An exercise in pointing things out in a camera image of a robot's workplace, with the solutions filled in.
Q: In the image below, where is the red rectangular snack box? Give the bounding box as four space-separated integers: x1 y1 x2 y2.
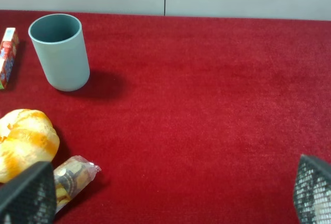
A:
1 27 19 89

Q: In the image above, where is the grey-green plastic cup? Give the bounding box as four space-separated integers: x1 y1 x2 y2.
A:
28 13 90 92

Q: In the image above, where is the clear wrapped cookie pack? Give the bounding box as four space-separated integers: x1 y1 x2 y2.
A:
54 155 101 214

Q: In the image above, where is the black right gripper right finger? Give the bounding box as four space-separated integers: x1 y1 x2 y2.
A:
293 154 331 224

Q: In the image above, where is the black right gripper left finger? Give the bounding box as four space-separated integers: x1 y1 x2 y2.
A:
1 161 57 223

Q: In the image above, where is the red velvet tablecloth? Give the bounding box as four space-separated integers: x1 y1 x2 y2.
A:
1 10 330 223

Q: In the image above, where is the round yellow bread bun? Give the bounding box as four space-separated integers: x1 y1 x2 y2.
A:
1 109 60 184

